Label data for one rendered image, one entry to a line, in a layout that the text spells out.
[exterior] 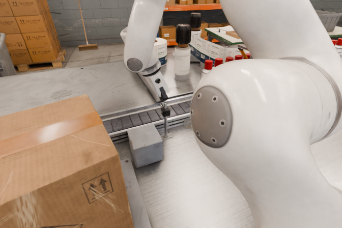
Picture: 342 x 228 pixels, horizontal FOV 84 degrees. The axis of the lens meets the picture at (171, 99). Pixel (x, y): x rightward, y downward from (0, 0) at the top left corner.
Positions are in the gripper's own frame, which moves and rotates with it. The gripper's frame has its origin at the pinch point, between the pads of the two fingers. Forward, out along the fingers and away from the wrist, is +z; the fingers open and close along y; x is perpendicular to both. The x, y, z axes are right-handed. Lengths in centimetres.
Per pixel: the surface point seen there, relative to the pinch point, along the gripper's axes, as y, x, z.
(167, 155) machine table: -18.7, 10.1, 8.4
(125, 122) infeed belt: -0.8, 18.4, 0.0
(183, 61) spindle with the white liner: 24.0, -20.9, 1.9
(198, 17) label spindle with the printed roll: 56, -51, -4
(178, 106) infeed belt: 1.5, -4.7, 8.5
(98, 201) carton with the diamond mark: -40.0, 23.9, -17.5
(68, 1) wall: 459, 44, -17
